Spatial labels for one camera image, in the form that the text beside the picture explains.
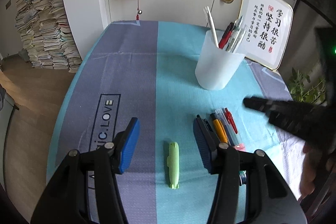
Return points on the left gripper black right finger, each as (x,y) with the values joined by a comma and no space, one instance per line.
(207,146)

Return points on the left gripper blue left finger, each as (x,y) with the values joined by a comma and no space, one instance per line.
(127,144)

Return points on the orange black pen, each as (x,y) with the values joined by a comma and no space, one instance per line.
(219,128)

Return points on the blue ink clear pen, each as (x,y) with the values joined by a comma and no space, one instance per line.
(232,137)

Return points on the red clicker pen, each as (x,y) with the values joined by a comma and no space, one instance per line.
(230,119)

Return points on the green whale shaped highlighter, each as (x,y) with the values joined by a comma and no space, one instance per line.
(173,165)

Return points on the clear slim pen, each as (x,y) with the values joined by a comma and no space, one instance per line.
(239,39)

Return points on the white slim pen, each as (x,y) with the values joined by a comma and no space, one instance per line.
(210,22)

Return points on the clear gel pen white grip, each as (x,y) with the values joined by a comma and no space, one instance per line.
(235,32)

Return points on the person's right hand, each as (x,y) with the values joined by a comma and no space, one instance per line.
(311,161)

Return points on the green potted plant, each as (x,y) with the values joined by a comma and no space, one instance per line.
(303,89)

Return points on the blue grey patterned tablecloth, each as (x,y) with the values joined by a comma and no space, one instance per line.
(146,70)

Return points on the translucent white pen cup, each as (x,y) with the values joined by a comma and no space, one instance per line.
(215,67)

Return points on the framed calligraphy sign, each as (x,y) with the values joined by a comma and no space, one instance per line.
(267,25)

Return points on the tall stack of books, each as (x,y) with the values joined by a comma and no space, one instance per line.
(46,35)

